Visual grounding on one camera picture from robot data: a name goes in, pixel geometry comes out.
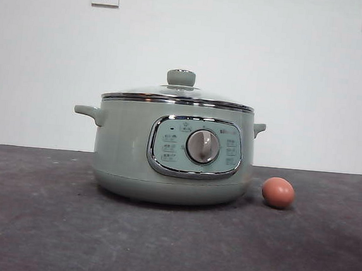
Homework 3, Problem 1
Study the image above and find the pale green electric pot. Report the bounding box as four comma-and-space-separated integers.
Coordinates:
66, 92, 269, 213

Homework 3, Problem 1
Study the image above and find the glass lid with green knob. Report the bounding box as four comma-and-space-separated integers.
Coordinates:
100, 62, 257, 112

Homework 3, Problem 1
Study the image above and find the brown egg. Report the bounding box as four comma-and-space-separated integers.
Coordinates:
260, 176, 297, 211

